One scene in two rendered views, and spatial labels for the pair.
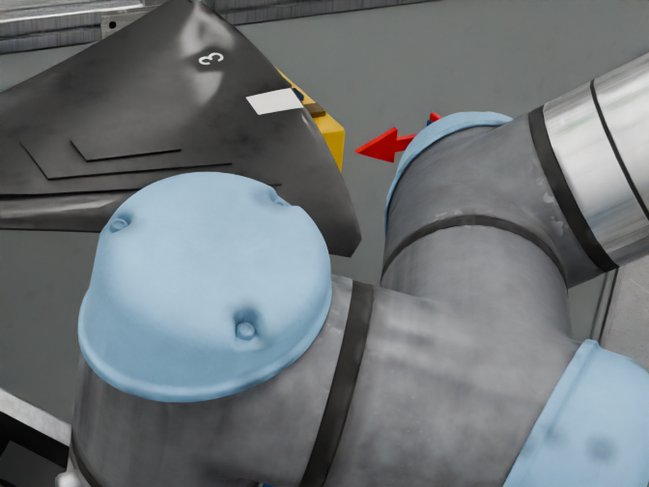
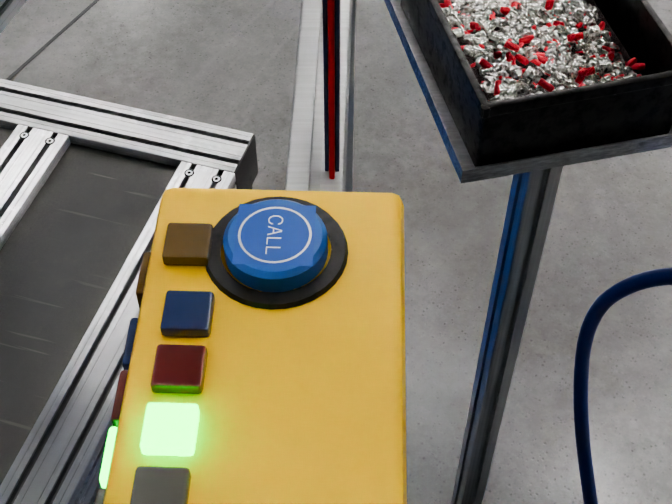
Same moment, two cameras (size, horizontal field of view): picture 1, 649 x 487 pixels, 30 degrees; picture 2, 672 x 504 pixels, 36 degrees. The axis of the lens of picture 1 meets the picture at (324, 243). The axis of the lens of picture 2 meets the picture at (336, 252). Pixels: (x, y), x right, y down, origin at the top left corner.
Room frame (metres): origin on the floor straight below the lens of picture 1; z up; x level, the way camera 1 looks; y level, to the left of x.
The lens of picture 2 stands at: (1.12, 0.21, 1.38)
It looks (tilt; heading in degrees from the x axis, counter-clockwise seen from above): 51 degrees down; 213
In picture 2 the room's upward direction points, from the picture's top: straight up
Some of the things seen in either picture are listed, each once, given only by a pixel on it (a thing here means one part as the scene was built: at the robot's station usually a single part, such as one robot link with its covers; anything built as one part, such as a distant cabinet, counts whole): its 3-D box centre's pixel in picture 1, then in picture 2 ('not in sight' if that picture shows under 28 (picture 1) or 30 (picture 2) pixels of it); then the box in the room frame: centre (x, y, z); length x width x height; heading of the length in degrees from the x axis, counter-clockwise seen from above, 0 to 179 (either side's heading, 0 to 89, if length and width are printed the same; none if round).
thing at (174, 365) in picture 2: not in sight; (179, 368); (0.99, 0.05, 1.08); 0.02 x 0.02 x 0.01; 31
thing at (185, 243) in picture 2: (312, 110); (188, 244); (0.94, 0.02, 1.08); 0.02 x 0.02 x 0.01; 31
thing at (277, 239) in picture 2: not in sight; (275, 245); (0.92, 0.05, 1.08); 0.04 x 0.04 x 0.02
